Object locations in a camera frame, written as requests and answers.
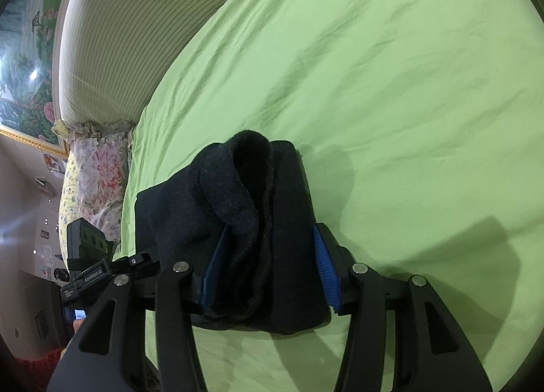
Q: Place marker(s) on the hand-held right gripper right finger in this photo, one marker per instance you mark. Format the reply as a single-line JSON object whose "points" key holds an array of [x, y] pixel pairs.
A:
{"points": [[327, 273]]}

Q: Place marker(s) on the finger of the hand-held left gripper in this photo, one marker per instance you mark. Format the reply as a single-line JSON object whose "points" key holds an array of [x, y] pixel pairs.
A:
{"points": [[136, 262]]}

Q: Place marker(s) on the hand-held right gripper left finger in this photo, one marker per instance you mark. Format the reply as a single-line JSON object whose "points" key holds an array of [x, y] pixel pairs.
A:
{"points": [[214, 266]]}

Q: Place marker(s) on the dark navy pants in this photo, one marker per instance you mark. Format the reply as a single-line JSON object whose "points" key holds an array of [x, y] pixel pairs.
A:
{"points": [[276, 205]]}

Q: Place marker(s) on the person's left hand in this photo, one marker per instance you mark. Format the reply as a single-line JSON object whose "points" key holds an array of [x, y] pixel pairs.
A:
{"points": [[79, 326]]}

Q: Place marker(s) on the yellow patterned pillow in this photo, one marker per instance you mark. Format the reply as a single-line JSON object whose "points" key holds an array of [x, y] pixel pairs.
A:
{"points": [[68, 198]]}

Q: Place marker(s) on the dark cabinet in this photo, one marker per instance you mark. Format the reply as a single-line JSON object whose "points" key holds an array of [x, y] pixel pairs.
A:
{"points": [[40, 315]]}

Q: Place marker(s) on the floral pillow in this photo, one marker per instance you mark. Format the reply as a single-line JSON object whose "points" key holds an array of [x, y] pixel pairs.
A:
{"points": [[102, 171]]}

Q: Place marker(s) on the gold framed landscape painting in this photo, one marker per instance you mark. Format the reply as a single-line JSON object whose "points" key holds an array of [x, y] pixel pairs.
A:
{"points": [[25, 77]]}

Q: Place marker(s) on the light green bed sheet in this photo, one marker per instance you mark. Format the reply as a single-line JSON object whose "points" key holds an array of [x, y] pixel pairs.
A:
{"points": [[382, 77]]}

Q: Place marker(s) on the striped padded headboard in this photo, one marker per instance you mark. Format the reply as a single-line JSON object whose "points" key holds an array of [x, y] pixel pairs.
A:
{"points": [[119, 35]]}

